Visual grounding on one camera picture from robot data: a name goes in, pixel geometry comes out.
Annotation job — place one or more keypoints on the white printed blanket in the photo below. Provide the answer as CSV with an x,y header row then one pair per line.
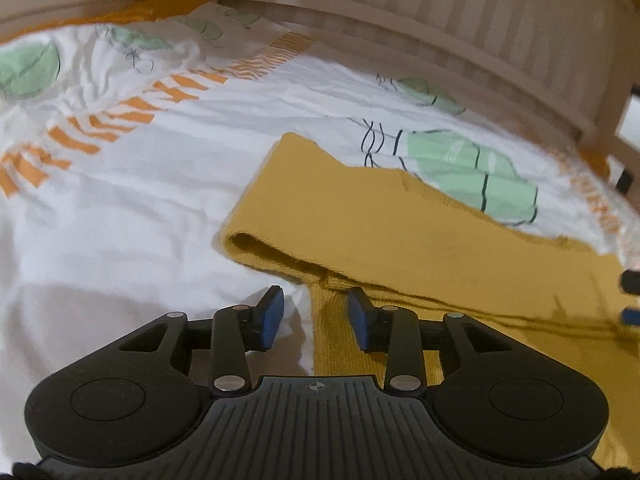
x,y
150,200

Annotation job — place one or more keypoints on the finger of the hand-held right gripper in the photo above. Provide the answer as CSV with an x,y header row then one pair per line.
x,y
632,281
632,316

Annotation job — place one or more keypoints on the orange bed sheet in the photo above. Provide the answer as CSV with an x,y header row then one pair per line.
x,y
150,7

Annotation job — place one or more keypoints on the mustard yellow pants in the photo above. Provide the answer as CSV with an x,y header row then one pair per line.
x,y
380,230

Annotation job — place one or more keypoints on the wooden bed frame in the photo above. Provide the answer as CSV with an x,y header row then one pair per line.
x,y
450,15

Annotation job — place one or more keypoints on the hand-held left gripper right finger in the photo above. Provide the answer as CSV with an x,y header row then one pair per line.
x,y
357,317

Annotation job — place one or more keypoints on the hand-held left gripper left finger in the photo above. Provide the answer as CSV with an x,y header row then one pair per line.
x,y
270,317

